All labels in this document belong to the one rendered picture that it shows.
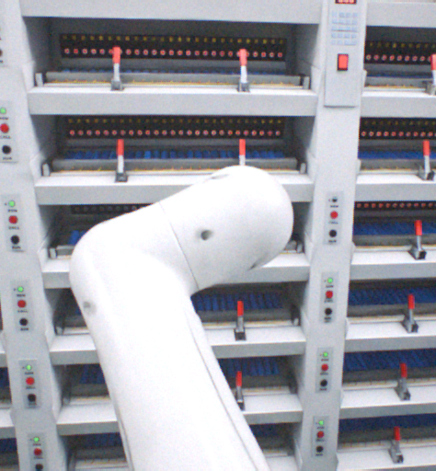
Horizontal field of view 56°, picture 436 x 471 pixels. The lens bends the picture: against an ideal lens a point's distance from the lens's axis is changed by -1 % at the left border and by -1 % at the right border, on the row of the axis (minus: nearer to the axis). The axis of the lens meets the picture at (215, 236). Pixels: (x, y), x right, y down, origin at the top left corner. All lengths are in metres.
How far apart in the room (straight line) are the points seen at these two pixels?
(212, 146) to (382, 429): 0.92
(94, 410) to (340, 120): 0.90
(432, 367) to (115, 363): 1.09
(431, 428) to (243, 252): 1.12
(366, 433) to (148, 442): 1.07
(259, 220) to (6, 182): 0.68
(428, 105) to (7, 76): 0.89
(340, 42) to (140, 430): 0.85
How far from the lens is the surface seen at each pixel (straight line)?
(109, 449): 1.26
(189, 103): 0.91
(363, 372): 1.24
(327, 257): 0.99
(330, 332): 1.06
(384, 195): 1.03
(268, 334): 1.05
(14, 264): 1.00
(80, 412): 1.15
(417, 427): 1.42
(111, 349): 0.35
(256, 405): 1.13
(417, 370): 1.30
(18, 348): 1.07
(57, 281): 0.99
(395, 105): 1.03
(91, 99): 0.93
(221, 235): 0.38
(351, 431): 1.34
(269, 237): 0.39
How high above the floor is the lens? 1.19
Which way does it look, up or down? 12 degrees down
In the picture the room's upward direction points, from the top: straight up
